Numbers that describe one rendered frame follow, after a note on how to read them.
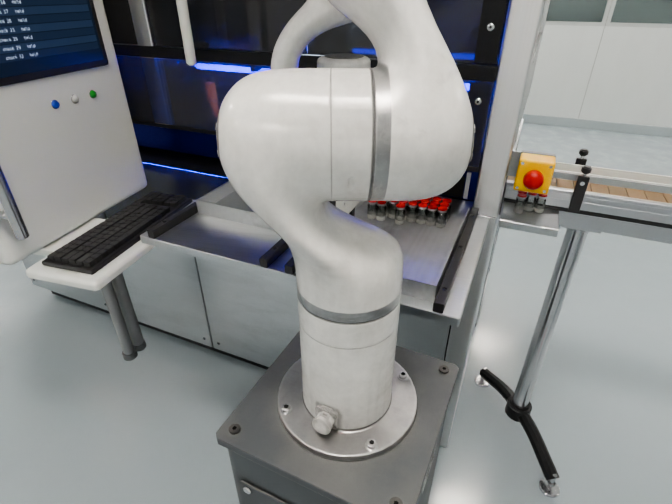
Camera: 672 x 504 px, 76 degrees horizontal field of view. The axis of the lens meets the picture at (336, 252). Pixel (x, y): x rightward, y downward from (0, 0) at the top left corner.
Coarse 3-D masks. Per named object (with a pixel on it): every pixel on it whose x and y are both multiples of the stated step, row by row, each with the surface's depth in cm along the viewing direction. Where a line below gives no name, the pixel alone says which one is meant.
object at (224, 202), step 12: (216, 192) 108; (228, 192) 113; (204, 204) 102; (216, 204) 100; (228, 204) 108; (240, 204) 108; (216, 216) 102; (228, 216) 101; (240, 216) 99; (252, 216) 98
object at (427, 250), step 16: (384, 224) 99; (416, 224) 99; (448, 224) 99; (464, 224) 96; (400, 240) 93; (416, 240) 93; (432, 240) 93; (448, 240) 93; (416, 256) 87; (432, 256) 87; (448, 256) 81; (416, 272) 82; (432, 272) 82; (416, 288) 75; (432, 288) 73
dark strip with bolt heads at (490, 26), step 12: (492, 0) 82; (504, 0) 81; (492, 12) 83; (504, 12) 82; (480, 24) 85; (492, 24) 83; (480, 36) 86; (492, 36) 85; (480, 48) 86; (492, 48) 86; (480, 60) 88; (492, 60) 87
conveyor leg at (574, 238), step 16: (576, 240) 111; (560, 256) 116; (576, 256) 113; (560, 272) 117; (560, 288) 119; (544, 304) 124; (560, 304) 122; (544, 320) 126; (544, 336) 128; (528, 352) 135; (544, 352) 131; (528, 368) 136; (528, 384) 139; (512, 400) 147; (528, 400) 143
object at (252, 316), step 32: (32, 256) 200; (160, 256) 161; (192, 256) 153; (64, 288) 203; (128, 288) 180; (160, 288) 171; (192, 288) 162; (224, 288) 155; (256, 288) 148; (288, 288) 141; (160, 320) 182; (192, 320) 173; (224, 320) 164; (256, 320) 156; (288, 320) 149; (416, 320) 126; (256, 352) 165
